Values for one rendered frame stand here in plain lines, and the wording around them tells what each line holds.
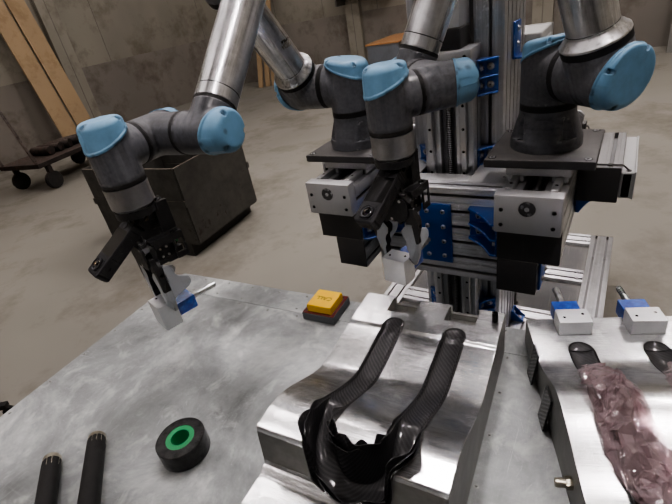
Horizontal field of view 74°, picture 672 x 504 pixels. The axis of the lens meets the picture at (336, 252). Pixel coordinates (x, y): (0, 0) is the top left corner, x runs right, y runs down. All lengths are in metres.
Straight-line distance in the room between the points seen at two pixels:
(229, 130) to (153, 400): 0.53
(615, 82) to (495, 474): 0.67
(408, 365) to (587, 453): 0.26
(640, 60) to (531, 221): 0.33
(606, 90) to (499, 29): 0.40
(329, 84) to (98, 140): 0.64
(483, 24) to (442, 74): 0.49
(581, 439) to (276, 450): 0.39
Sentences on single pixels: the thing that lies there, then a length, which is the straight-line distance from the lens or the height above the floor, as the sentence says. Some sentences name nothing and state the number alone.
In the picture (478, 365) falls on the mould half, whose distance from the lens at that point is 0.74.
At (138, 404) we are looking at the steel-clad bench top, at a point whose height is 0.80.
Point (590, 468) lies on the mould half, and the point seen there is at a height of 0.88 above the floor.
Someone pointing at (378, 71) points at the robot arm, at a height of 1.30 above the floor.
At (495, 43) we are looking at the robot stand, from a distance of 1.26.
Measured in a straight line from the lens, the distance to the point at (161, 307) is 0.92.
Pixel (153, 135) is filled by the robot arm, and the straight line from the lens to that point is 0.85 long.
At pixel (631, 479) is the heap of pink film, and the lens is 0.66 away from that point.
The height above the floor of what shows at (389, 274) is 0.92.
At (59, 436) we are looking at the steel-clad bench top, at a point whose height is 0.80.
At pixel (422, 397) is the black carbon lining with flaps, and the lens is 0.69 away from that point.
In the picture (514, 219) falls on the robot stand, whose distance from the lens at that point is 1.02.
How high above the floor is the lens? 1.41
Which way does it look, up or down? 29 degrees down
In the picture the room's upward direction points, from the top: 11 degrees counter-clockwise
